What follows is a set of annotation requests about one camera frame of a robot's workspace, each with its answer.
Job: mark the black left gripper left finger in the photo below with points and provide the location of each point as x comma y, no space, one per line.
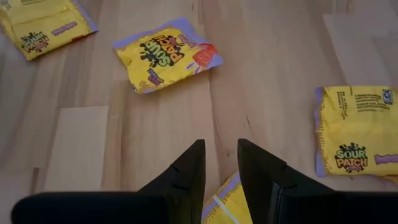
155,208

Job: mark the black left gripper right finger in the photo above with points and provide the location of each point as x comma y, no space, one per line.
295,208

